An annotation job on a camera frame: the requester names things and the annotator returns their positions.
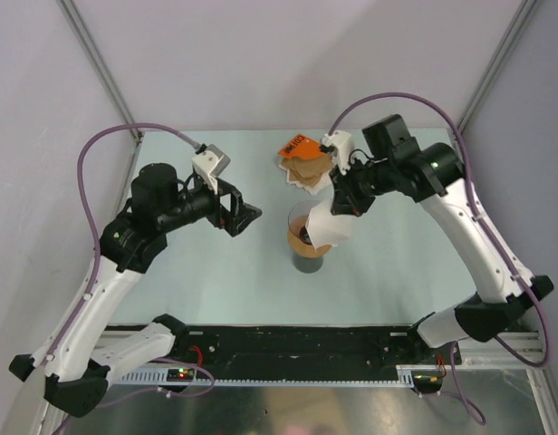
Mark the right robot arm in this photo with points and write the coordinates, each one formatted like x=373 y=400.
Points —
x=434 y=178

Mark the orange coffee filter package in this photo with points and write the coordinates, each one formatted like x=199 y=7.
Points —
x=302 y=147

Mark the glass carafe with coffee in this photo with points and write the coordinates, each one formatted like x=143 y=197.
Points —
x=307 y=265

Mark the right aluminium frame post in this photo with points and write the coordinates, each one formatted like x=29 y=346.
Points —
x=512 y=36

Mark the white paper coffee filter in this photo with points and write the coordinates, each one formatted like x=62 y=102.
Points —
x=326 y=229

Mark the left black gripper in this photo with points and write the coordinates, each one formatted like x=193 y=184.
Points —
x=224 y=218

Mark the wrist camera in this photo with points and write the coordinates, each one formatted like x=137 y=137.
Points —
x=209 y=163
x=339 y=145

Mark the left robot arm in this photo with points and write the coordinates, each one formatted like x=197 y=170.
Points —
x=76 y=374

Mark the pink glass dripper cone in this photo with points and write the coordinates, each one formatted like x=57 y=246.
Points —
x=297 y=220

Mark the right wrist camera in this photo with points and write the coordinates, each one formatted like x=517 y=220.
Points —
x=339 y=145

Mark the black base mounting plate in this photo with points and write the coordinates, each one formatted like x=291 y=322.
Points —
x=319 y=354

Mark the left aluminium frame post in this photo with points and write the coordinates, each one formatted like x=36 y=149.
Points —
x=83 y=36

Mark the stack of paper filters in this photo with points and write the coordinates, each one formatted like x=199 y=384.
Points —
x=311 y=175

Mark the aluminium frame post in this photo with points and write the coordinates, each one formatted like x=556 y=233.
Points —
x=83 y=36
x=512 y=36

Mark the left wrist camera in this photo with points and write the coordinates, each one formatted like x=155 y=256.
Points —
x=209 y=163

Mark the aluminium extrusion rail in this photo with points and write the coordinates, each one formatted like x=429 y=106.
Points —
x=526 y=344

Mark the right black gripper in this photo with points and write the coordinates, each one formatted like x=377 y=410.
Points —
x=346 y=200

